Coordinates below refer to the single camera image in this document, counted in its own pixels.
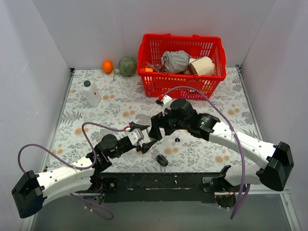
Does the white earbud charging case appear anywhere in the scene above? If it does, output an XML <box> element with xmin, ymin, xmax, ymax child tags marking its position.
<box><xmin>142</xmin><ymin>128</ymin><xmax>150</xmax><ymax>138</ymax></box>

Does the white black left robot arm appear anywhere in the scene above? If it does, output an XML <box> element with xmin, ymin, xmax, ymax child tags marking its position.
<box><xmin>12</xmin><ymin>122</ymin><xmax>157</xmax><ymax>218</ymax></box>

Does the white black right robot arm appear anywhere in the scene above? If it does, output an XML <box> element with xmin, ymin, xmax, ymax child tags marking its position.
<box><xmin>149</xmin><ymin>95</ymin><xmax>294</xmax><ymax>192</ymax></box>

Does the black earbud charging case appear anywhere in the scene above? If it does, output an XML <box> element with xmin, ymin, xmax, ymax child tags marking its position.
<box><xmin>156</xmin><ymin>155</ymin><xmax>168</xmax><ymax>167</ymax></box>

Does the white bottle black cap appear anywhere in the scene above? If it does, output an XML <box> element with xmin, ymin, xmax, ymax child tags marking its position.
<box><xmin>82</xmin><ymin>80</ymin><xmax>101</xmax><ymax>107</ymax></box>

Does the clear plastic snack wrapper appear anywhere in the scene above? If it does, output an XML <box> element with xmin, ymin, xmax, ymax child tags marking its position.
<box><xmin>146</xmin><ymin>62</ymin><xmax>165</xmax><ymax>73</ymax></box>

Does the crumpled grey bag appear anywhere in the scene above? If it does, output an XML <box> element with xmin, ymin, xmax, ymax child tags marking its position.
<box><xmin>161</xmin><ymin>50</ymin><xmax>191</xmax><ymax>74</ymax></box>

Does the red plastic shopping basket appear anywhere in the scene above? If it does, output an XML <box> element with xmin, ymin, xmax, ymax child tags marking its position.
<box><xmin>137</xmin><ymin>34</ymin><xmax>227</xmax><ymax>100</ymax></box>

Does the beige paper roll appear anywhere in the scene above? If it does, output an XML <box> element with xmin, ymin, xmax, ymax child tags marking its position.
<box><xmin>188</xmin><ymin>56</ymin><xmax>215</xmax><ymax>76</ymax></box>

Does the green melon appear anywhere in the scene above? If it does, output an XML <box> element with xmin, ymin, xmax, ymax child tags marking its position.
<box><xmin>113</xmin><ymin>56</ymin><xmax>137</xmax><ymax>81</ymax></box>

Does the orange fruit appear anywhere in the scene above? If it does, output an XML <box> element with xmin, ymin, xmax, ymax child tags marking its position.
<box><xmin>102</xmin><ymin>60</ymin><xmax>114</xmax><ymax>74</ymax></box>

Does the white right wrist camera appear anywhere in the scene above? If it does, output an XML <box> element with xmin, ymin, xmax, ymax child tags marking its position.
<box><xmin>156</xmin><ymin>95</ymin><xmax>173</xmax><ymax>116</ymax></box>

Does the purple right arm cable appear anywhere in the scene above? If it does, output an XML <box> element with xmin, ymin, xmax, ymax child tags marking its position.
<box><xmin>163</xmin><ymin>86</ymin><xmax>246</xmax><ymax>219</ymax></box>

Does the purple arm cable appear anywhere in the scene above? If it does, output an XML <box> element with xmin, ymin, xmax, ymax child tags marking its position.
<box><xmin>17</xmin><ymin>121</ymin><xmax>128</xmax><ymax>221</ymax></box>
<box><xmin>163</xmin><ymin>86</ymin><xmax>246</xmax><ymax>219</ymax></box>

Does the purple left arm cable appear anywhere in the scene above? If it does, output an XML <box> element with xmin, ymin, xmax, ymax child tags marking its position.
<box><xmin>17</xmin><ymin>121</ymin><xmax>128</xmax><ymax>221</ymax></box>

